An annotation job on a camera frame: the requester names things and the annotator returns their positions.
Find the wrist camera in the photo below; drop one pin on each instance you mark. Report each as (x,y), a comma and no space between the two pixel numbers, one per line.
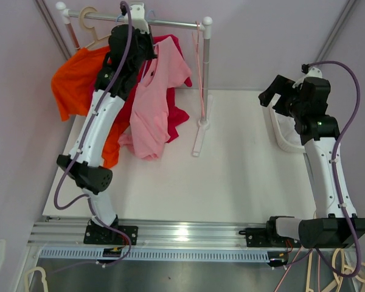
(308,71)
(138,21)

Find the white t shirt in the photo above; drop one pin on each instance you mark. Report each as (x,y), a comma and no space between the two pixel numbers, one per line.
(287,130)

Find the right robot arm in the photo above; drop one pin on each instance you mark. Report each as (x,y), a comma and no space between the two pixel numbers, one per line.
(336,224)

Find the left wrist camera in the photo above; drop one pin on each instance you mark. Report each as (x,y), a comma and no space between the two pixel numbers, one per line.
(138,21)

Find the aluminium mounting rail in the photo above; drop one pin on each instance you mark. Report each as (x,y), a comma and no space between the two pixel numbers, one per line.
(147,234)

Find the white metal clothes rack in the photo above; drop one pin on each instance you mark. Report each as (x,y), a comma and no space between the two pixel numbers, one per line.
(205,31)

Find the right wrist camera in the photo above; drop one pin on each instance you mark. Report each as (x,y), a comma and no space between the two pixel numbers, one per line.
(308,71)

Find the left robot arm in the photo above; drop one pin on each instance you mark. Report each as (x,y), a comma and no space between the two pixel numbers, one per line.
(129,48)

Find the white plastic laundry basket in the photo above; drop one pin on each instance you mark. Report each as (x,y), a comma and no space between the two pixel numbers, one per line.
(282,143)

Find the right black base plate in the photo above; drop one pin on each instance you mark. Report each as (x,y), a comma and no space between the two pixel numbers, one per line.
(261,238)

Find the crimson t shirt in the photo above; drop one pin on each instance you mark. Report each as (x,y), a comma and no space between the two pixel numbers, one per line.
(176,116)

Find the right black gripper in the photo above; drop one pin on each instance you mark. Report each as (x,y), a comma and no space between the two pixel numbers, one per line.
(283,87)

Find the beige wooden hanger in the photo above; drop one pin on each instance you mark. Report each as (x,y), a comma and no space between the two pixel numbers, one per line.
(96,41)

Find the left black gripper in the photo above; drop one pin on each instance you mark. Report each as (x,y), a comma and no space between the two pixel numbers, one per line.
(148,38)

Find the pink t shirt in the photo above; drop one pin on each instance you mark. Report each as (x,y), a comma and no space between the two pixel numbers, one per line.
(148,134)

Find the pink wire hanger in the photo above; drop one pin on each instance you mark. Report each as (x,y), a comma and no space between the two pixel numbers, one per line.
(196,43)

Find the white slotted cable duct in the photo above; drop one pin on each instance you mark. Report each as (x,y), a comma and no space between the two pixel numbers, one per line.
(255,256)

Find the blue wire hanger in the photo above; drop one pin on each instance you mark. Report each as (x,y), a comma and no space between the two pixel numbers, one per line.
(147,18)

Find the orange t shirt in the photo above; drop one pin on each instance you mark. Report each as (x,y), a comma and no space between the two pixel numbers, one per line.
(72,86)

